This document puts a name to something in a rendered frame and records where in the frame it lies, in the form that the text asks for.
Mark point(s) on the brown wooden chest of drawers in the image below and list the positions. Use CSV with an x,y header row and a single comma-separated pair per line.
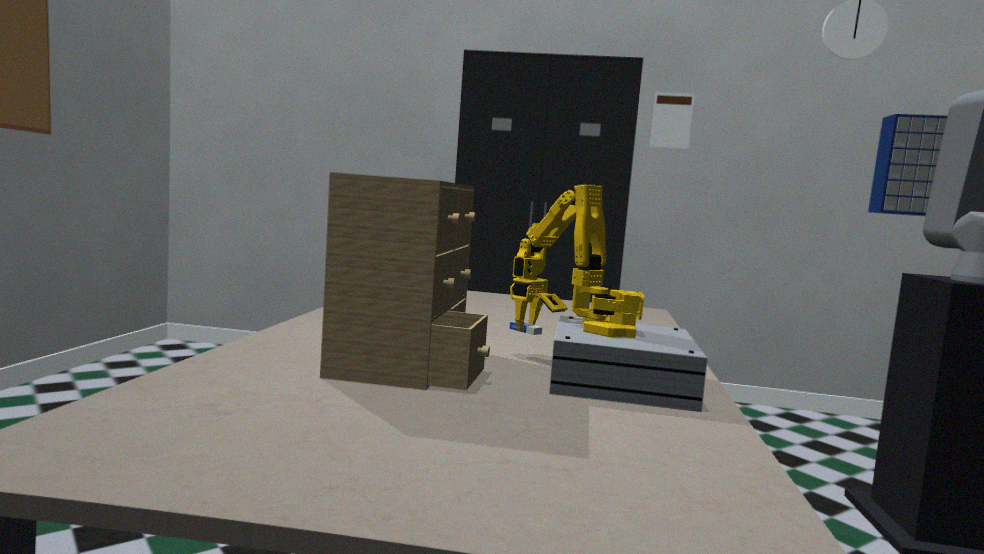
x,y
379,279

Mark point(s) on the white and blue eraser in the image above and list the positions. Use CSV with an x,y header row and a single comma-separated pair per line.
x,y
528,328

